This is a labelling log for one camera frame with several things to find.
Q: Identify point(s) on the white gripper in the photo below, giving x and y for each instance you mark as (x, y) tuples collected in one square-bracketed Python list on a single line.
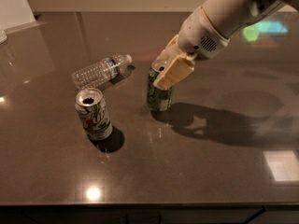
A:
[(199, 34)]

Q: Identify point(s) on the white 7up can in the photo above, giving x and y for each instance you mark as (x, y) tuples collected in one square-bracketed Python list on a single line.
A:
[(92, 110)]

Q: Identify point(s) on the green soda can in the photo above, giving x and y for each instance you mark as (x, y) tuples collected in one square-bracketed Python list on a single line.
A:
[(157, 100)]

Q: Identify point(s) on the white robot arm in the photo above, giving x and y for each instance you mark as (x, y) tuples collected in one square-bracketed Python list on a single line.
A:
[(230, 16)]

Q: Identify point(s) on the clear plastic water bottle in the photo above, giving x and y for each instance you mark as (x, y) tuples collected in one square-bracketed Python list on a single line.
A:
[(101, 72)]

